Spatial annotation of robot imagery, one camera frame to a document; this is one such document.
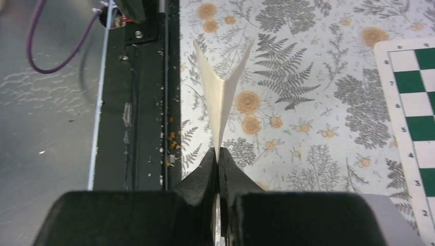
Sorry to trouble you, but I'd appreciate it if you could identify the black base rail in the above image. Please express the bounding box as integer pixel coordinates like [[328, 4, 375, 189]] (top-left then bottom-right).
[[88, 1, 182, 191]]

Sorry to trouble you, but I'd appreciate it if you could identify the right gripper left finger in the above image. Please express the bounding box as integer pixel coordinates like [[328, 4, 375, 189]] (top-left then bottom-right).
[[33, 148, 217, 245]]

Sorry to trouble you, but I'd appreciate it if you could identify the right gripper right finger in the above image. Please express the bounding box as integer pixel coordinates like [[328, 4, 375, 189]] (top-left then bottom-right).
[[218, 148, 387, 245]]

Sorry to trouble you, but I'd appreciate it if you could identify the floral table cloth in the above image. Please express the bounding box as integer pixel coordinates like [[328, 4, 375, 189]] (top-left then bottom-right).
[[180, 1, 434, 244]]

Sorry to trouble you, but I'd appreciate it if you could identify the green white chessboard mat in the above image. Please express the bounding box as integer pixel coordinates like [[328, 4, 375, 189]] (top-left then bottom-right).
[[374, 37, 434, 245]]

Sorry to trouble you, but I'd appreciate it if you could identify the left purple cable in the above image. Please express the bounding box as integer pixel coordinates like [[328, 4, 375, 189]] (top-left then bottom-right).
[[26, 0, 120, 75]]

